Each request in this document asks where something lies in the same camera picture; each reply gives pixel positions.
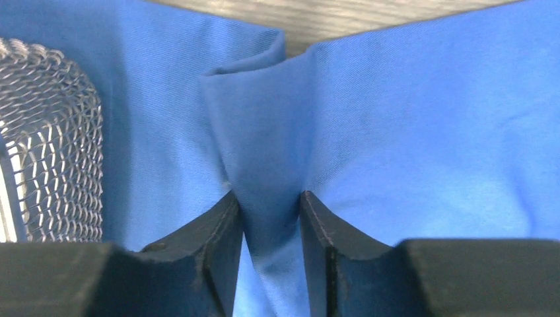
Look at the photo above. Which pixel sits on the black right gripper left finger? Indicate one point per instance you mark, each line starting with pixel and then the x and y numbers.
pixel 191 272

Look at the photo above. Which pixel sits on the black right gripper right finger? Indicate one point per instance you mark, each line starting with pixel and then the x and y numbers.
pixel 349 273

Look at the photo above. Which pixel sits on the blue surgical drape cloth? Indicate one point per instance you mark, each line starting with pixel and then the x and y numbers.
pixel 445 128

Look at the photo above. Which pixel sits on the wire mesh instrument basket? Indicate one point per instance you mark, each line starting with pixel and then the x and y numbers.
pixel 51 147

